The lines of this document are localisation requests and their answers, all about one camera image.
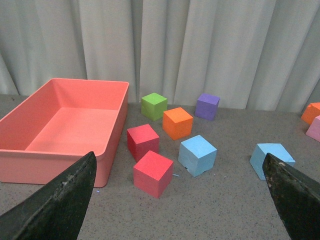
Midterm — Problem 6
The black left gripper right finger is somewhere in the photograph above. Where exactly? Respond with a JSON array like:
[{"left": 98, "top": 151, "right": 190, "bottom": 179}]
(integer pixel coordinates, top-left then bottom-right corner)
[{"left": 262, "top": 153, "right": 320, "bottom": 240}]

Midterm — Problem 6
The red foam cube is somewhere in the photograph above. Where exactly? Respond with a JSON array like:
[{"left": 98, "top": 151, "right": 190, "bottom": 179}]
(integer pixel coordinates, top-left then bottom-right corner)
[
  {"left": 133, "top": 150, "right": 174, "bottom": 199},
  {"left": 126, "top": 124, "right": 160, "bottom": 163}
]

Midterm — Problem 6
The green foam cube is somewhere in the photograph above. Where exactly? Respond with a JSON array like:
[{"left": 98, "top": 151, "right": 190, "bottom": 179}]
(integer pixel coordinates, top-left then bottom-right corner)
[{"left": 141, "top": 92, "right": 168, "bottom": 121}]

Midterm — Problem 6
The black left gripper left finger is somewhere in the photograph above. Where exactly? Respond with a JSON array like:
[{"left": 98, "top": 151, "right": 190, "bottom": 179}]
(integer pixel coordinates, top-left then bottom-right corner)
[{"left": 0, "top": 151, "right": 97, "bottom": 240}]

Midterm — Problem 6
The orange foam cube by bin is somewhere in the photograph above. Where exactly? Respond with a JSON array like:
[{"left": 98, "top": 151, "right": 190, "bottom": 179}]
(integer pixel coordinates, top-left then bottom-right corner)
[{"left": 301, "top": 102, "right": 320, "bottom": 125}]

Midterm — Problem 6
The purple foam cube far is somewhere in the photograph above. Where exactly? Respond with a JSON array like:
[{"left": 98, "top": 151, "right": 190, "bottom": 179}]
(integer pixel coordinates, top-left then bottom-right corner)
[{"left": 195, "top": 93, "right": 220, "bottom": 121}]

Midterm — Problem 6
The salmon pink plastic bin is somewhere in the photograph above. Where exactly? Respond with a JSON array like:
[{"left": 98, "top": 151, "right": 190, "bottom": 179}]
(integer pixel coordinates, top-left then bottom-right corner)
[{"left": 0, "top": 78, "right": 129, "bottom": 188}]

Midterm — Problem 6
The red foam cube rear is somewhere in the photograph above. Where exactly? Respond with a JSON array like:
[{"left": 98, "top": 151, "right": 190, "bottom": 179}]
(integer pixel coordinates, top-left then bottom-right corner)
[{"left": 126, "top": 124, "right": 160, "bottom": 163}]

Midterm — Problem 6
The light blue foam cube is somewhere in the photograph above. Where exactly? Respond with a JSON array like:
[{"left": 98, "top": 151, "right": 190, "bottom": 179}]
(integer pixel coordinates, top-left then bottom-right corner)
[
  {"left": 178, "top": 135, "right": 218, "bottom": 177},
  {"left": 249, "top": 143, "right": 296, "bottom": 181}
]

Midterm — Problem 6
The orange foam cube centre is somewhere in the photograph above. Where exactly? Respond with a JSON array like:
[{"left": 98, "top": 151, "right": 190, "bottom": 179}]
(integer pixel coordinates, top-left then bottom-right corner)
[{"left": 162, "top": 107, "right": 193, "bottom": 141}]

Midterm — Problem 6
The grey curtain backdrop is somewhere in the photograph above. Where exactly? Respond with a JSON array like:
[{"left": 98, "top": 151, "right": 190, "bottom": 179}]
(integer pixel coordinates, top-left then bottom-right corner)
[{"left": 0, "top": 0, "right": 320, "bottom": 112}]

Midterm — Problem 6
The red foam cube front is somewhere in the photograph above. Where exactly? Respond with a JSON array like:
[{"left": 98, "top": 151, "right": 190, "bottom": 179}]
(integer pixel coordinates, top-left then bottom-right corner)
[{"left": 133, "top": 150, "right": 174, "bottom": 199}]

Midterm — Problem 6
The pink foam cube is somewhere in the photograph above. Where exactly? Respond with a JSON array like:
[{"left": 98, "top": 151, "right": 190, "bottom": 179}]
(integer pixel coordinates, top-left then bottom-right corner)
[{"left": 306, "top": 115, "right": 320, "bottom": 142}]

